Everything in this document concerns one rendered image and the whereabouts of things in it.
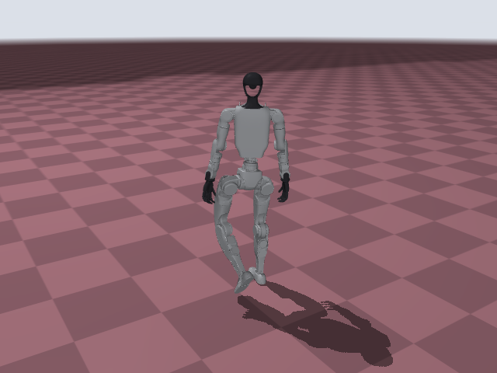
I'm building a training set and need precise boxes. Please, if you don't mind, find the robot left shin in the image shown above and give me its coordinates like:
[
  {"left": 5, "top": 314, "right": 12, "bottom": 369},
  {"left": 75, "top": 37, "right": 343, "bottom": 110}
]
[{"left": 215, "top": 225, "right": 245, "bottom": 278}]

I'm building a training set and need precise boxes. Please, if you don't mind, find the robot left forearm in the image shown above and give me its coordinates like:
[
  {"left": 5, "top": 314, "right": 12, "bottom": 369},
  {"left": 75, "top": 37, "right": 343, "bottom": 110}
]
[{"left": 205, "top": 139, "right": 222, "bottom": 179}]

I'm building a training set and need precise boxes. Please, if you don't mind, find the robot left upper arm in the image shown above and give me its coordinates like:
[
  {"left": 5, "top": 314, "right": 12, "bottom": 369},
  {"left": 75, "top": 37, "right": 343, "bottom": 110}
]
[{"left": 216, "top": 108, "right": 235, "bottom": 151}]

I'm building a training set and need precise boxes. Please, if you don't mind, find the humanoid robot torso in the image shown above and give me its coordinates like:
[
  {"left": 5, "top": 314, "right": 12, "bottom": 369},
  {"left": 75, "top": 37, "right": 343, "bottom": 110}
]
[{"left": 234, "top": 102, "right": 271, "bottom": 190}]

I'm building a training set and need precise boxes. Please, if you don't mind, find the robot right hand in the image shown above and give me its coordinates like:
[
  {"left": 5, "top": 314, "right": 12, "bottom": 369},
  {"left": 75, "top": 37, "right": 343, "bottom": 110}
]
[{"left": 277, "top": 173, "right": 290, "bottom": 202}]

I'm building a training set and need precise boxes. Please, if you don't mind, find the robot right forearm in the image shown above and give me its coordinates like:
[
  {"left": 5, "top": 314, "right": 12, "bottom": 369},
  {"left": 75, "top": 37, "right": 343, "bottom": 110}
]
[{"left": 277, "top": 140, "right": 290, "bottom": 179}]

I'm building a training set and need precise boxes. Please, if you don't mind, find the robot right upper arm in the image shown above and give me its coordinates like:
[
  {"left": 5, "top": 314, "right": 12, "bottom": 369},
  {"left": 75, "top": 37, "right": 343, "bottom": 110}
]
[{"left": 269, "top": 108, "right": 286, "bottom": 151}]

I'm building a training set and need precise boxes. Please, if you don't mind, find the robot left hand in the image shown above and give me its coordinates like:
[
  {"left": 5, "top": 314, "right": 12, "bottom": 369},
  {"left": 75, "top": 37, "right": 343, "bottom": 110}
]
[{"left": 202, "top": 171, "right": 216, "bottom": 204}]

